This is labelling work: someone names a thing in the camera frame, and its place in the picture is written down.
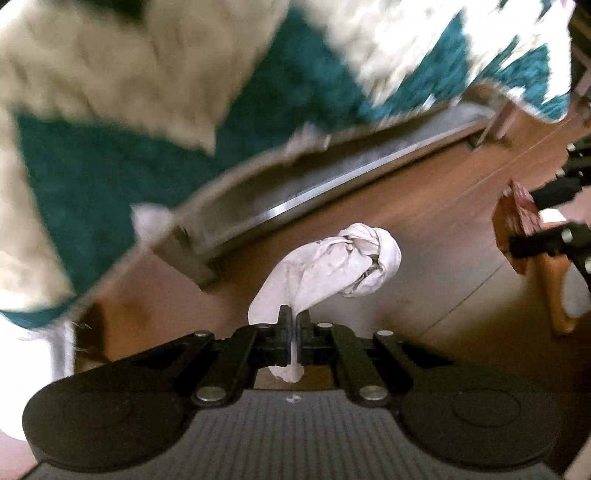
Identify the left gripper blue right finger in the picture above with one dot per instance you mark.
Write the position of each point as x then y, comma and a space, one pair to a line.
337, 347

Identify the red snack box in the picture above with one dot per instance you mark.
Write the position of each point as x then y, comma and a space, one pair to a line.
515, 215

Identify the white Peppa Pig stool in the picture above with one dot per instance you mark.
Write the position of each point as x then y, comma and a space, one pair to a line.
31, 359

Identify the teal white patchwork blanket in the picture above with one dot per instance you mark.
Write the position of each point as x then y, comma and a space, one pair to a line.
109, 104

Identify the metal bed frame rail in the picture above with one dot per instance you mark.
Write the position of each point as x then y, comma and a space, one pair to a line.
311, 170

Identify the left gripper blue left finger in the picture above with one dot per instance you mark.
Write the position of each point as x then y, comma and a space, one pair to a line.
227, 367

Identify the white tissue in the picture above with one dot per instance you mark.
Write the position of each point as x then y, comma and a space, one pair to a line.
354, 263

